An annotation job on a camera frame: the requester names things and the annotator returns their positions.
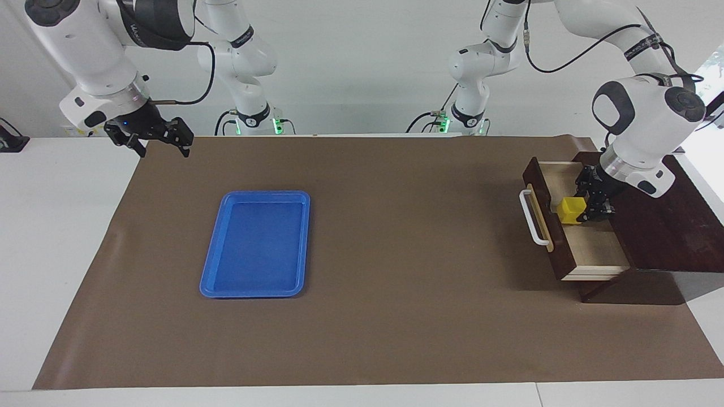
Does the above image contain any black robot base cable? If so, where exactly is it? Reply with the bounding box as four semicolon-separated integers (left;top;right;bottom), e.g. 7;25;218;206
406;85;460;134

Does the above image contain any dark wooden drawer cabinet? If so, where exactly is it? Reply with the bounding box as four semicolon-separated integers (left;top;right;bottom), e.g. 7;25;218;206
571;151;724;306

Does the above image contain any yellow cube block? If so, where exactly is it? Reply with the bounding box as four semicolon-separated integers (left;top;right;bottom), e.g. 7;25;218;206
556;196;587;225

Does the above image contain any black stand base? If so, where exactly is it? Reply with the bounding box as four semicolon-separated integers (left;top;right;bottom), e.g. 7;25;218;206
0;116;31;153

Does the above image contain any blue plastic tray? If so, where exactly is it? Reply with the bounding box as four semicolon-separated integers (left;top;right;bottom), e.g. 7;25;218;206
199;190;311;298

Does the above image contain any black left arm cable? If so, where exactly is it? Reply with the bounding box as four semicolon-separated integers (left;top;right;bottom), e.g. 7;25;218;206
480;0;705;84

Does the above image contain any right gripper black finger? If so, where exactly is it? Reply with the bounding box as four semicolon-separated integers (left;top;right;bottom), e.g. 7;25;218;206
167;118;195;158
105;129;148;158

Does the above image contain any brown paper table mat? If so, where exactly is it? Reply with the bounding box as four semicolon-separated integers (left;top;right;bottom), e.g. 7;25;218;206
32;136;724;391

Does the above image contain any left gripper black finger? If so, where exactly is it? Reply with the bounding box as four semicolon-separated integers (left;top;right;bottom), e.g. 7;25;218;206
574;167;593;200
585;198;616;222

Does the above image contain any white wall socket box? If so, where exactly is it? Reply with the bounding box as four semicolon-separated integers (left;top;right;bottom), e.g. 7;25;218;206
61;125;108;138

